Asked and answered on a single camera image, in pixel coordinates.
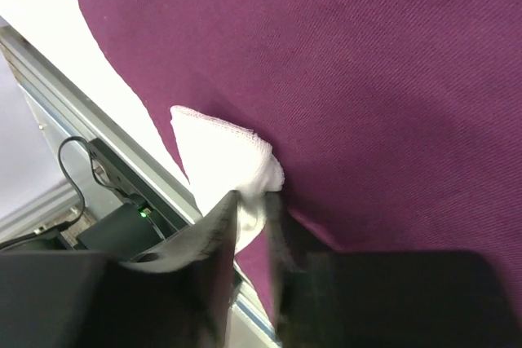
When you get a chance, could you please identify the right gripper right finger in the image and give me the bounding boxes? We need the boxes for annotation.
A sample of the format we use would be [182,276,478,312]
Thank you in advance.
[264,192,521,347]

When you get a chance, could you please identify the white gauze pad bottom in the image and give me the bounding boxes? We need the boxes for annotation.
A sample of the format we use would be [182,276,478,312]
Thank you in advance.
[170,106,285,252]

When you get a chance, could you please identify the purple cloth drape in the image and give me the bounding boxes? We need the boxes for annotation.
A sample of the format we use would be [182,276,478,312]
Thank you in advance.
[78,0,521,309]

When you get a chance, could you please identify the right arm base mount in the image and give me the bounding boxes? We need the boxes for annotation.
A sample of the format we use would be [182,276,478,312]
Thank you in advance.
[1,136,188,261]

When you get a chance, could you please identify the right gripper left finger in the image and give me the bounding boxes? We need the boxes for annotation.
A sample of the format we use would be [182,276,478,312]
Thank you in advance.
[1,191,239,347]

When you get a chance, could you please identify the aluminium rail frame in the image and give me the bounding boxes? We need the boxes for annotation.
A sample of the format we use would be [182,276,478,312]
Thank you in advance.
[1,27,277,347]

